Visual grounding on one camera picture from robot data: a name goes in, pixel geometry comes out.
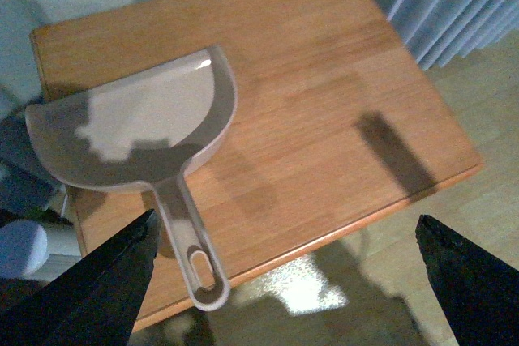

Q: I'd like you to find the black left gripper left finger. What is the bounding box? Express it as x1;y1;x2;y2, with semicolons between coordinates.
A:
1;209;160;345

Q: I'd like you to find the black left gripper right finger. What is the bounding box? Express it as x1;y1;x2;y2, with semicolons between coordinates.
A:
415;215;518;345

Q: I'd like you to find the beige plastic dustpan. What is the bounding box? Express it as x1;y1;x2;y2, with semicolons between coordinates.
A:
25;45;238;311

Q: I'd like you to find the wooden nightstand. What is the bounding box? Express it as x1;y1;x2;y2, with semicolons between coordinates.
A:
28;0;485;332

